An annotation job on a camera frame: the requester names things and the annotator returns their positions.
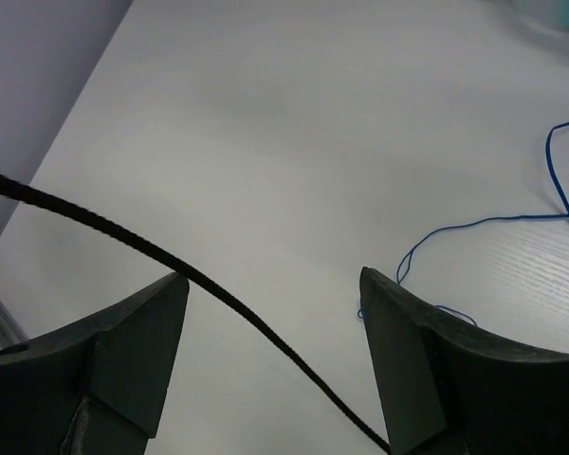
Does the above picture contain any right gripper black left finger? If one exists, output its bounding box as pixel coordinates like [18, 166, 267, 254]
[0, 273, 189, 454]

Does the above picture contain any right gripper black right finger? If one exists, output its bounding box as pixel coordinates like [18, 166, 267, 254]
[359, 267, 569, 454]

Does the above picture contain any black headphone cable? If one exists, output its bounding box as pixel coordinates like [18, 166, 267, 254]
[0, 165, 391, 454]

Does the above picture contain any blue thin headphone cable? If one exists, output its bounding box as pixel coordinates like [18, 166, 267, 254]
[357, 116, 569, 328]

